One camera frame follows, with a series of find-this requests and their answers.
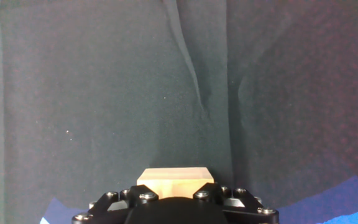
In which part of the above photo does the black cloth with blue print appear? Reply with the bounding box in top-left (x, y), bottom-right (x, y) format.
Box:
top-left (0, 0), bottom-right (358, 224)

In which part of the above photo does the small wooden block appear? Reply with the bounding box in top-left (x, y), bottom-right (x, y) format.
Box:
top-left (136, 167), bottom-right (215, 199)

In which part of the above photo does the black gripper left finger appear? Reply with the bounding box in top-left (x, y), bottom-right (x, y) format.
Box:
top-left (71, 184), bottom-right (160, 224)

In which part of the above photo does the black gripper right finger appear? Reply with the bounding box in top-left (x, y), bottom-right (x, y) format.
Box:
top-left (193, 182), bottom-right (280, 224)

